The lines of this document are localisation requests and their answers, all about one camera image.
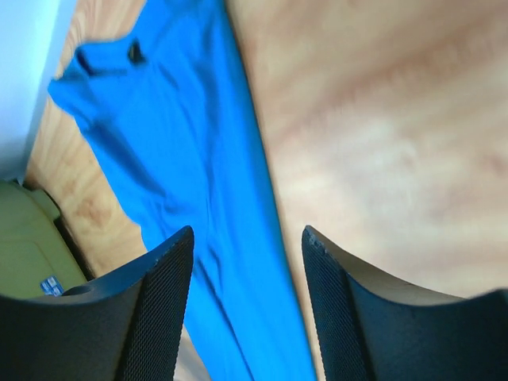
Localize blue t shirt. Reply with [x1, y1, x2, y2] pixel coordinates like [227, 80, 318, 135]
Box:
[48, 1, 316, 380]

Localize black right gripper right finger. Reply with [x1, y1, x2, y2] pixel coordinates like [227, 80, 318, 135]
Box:
[302, 226, 507, 380]

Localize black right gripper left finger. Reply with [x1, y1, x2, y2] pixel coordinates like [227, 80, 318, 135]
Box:
[1, 226, 194, 380]

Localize green plastic laundry bin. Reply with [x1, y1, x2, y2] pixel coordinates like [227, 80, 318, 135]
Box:
[1, 180, 87, 299]

